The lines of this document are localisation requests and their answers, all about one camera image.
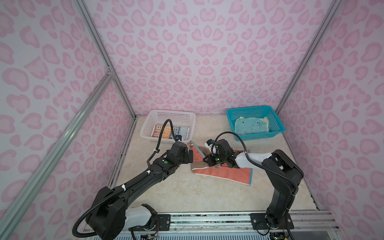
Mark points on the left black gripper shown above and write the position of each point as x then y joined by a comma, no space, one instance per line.
188,158

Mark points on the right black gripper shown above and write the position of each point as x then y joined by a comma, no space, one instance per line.
207,158

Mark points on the red brown towel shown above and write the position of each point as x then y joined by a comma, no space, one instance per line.
199,167

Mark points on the striped rabbit letter towel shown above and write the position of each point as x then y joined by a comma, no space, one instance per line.
168,133

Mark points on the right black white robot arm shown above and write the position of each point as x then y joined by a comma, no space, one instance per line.
281,170

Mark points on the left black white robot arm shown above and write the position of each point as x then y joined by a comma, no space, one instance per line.
111,213

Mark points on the teal cat face towel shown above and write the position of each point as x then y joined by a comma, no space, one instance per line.
250,126

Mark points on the white plastic basket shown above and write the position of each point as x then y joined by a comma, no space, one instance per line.
171,122

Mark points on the teal plastic basket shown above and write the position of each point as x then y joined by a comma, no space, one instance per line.
276,125

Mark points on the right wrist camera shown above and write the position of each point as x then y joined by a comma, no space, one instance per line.
209,143

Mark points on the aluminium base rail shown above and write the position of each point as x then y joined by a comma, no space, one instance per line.
301,225

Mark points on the aluminium frame diagonal bar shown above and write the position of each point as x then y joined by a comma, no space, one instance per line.
20,205

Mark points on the left aluminium corner post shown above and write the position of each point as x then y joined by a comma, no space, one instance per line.
91,26

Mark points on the aluminium corner post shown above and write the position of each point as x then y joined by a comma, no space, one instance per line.
331,14
91,26

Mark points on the right aluminium corner post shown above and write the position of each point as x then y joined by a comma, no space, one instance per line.
331,14

